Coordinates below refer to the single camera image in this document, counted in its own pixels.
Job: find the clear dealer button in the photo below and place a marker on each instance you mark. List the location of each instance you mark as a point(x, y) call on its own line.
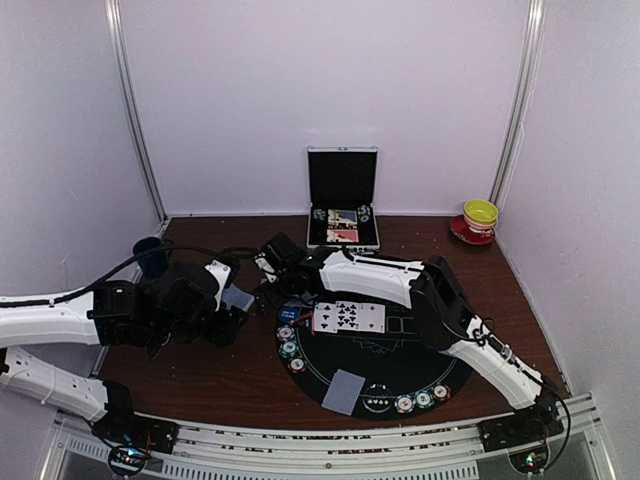
point(377, 398)

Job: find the aluminium poker case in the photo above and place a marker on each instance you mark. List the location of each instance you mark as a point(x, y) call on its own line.
point(342, 178)

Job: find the dark blue ceramic mug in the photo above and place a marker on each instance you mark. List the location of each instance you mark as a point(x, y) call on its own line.
point(155, 264)

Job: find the red saucer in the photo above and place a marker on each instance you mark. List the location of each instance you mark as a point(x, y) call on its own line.
point(461, 230)

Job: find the chips in case right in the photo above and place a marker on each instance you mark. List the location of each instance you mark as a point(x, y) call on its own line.
point(364, 214)

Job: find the card box in case lower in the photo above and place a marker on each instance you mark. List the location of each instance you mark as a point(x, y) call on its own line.
point(342, 236)

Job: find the orange chip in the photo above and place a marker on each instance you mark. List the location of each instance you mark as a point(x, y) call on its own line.
point(441, 392)
point(297, 365)

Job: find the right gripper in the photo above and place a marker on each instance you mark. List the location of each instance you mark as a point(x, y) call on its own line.
point(276, 298)

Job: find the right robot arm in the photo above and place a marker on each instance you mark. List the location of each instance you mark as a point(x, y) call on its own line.
point(443, 320)

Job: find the left aluminium frame post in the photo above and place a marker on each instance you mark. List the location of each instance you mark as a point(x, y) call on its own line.
point(133, 119)

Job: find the chips in case left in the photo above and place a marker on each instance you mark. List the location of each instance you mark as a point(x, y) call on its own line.
point(319, 215)

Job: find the chips in case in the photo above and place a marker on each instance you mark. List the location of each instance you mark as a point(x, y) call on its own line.
point(364, 214)
point(319, 215)

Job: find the front aluminium rail base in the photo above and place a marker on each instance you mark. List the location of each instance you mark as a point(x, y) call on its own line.
point(452, 450)

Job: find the blue-backed card deck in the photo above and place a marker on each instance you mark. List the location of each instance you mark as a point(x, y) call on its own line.
point(233, 296)

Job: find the right aluminium frame post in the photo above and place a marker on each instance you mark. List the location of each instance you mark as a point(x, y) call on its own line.
point(524, 89)

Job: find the blue small blind button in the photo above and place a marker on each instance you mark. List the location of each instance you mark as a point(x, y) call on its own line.
point(289, 315)

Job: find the dealt card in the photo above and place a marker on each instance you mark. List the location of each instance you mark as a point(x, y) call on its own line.
point(306, 302)
point(343, 392)

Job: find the card box in case upper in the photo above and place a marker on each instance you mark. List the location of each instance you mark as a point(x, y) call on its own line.
point(336, 216)

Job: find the aluminium frame post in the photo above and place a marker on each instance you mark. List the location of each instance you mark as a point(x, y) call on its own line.
point(133, 119)
point(524, 89)

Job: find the round black poker mat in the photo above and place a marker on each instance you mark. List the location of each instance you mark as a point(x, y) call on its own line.
point(395, 358)

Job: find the blue chip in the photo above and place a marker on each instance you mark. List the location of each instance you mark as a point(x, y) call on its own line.
point(285, 333)
point(404, 404)

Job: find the card box in case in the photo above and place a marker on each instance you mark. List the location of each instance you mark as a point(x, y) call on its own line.
point(336, 216)
point(342, 236)

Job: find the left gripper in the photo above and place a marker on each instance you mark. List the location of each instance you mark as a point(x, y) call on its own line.
point(225, 332)

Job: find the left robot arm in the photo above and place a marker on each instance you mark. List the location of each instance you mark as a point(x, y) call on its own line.
point(105, 314)

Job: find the three of clubs card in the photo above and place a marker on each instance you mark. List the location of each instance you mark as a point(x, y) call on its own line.
point(324, 318)

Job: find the yellow-green cup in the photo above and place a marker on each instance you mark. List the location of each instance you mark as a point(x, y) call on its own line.
point(481, 216)

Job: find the green chip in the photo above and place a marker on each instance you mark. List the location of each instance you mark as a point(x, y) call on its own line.
point(424, 399)
point(288, 349)

